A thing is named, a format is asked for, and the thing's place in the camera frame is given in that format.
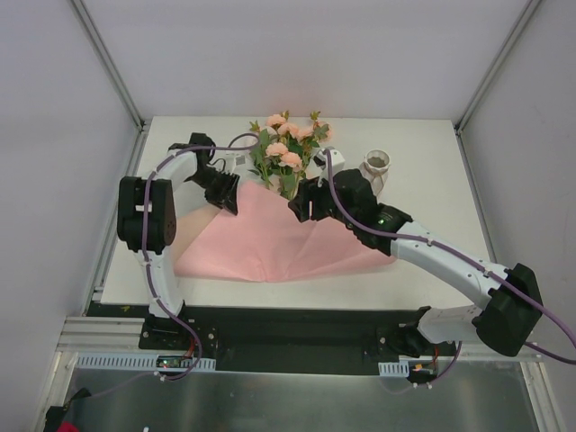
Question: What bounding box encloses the left white cable duct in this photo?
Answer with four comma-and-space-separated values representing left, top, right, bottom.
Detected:
76, 353, 216, 373

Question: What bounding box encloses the beige ribbed vase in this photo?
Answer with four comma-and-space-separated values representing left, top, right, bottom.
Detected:
359, 149, 391, 198

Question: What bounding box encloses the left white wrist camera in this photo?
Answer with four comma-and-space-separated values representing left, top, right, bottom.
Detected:
223, 132, 258, 174

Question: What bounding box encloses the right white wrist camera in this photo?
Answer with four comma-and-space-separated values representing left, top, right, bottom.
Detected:
312, 146, 346, 174

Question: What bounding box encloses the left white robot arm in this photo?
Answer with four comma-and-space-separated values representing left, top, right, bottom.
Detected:
117, 132, 239, 350

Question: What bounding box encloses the right aluminium frame post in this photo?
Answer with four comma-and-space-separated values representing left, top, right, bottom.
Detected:
454, 0, 544, 137

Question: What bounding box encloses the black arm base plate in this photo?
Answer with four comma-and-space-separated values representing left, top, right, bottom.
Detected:
88, 303, 455, 375

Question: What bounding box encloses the pale pink flower stem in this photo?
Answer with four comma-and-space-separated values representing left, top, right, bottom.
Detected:
249, 121, 277, 188

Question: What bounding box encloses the cream ribbon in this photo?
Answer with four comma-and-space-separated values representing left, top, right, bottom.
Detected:
173, 205, 220, 249

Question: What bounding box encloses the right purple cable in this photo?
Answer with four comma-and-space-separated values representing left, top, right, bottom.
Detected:
317, 150, 576, 392

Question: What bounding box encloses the red object at corner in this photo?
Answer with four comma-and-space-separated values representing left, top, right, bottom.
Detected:
56, 421, 79, 432

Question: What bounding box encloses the peach flower stem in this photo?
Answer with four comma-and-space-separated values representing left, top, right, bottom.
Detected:
265, 111, 306, 200
296, 111, 332, 169

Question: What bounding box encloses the white cable duct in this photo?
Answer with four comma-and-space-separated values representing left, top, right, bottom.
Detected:
377, 360, 437, 378
76, 353, 216, 373

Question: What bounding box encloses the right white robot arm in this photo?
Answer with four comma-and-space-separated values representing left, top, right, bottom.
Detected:
288, 169, 542, 357

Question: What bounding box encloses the aluminium frame post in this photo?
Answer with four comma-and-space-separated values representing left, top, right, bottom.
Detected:
67, 0, 146, 131
454, 0, 544, 137

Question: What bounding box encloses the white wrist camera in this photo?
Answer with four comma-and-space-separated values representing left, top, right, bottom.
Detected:
223, 132, 258, 174
312, 146, 346, 174

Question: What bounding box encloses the pink wrapping paper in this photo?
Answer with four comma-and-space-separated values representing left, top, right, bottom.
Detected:
172, 182, 394, 283

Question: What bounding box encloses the left aluminium frame post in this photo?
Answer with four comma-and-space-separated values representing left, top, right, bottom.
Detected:
67, 0, 146, 131

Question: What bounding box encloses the right white cable duct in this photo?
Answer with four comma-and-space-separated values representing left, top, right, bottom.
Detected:
377, 360, 437, 378

